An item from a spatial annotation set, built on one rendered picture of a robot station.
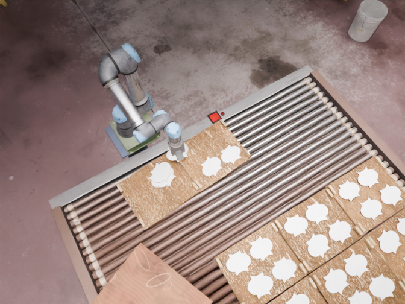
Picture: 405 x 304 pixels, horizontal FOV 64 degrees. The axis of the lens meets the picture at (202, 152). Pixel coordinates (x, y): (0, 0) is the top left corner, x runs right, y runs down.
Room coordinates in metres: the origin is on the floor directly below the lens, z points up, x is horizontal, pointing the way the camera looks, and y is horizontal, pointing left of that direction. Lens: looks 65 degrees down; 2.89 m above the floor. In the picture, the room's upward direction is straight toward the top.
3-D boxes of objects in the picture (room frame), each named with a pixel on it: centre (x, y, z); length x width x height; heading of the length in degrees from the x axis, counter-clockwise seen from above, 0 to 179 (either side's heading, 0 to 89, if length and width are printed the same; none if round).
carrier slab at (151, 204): (0.64, 0.28, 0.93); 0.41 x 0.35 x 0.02; 126
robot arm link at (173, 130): (0.83, 0.16, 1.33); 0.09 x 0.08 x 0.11; 38
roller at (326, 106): (0.79, -0.11, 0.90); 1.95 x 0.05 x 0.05; 121
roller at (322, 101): (0.84, -0.08, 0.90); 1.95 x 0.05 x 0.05; 121
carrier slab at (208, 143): (0.88, -0.06, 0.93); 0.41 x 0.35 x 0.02; 125
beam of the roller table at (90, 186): (1.07, 0.06, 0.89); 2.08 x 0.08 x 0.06; 121
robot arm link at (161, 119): (0.90, 0.23, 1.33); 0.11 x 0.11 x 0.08; 38
